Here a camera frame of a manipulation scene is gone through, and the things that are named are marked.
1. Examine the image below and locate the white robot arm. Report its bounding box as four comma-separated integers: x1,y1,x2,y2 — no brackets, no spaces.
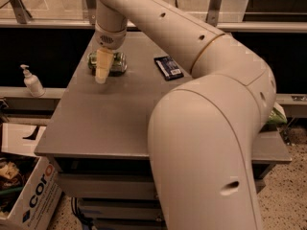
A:
96,0,276,230

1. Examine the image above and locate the green chip bag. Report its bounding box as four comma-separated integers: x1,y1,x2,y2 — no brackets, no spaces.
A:
268,103,287,124

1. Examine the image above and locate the white pump bottle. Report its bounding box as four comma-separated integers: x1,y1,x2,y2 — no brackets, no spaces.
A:
20,64,45,97

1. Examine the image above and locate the green soda can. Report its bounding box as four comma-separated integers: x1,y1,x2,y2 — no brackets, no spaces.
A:
87,52,127,77

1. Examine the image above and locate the grey drawer cabinet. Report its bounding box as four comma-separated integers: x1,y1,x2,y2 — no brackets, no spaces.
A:
34,31,293,230

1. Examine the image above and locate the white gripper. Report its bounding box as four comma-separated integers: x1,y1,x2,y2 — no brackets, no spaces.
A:
94,24,127,84

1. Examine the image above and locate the white cardboard box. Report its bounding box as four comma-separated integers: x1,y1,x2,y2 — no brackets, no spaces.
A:
0,123,61,230

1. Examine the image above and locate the dark blue snack packet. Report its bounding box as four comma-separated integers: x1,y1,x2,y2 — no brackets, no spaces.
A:
153,56,183,81

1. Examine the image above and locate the metal window railing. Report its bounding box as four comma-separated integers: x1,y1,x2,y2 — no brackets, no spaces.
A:
0,0,307,33

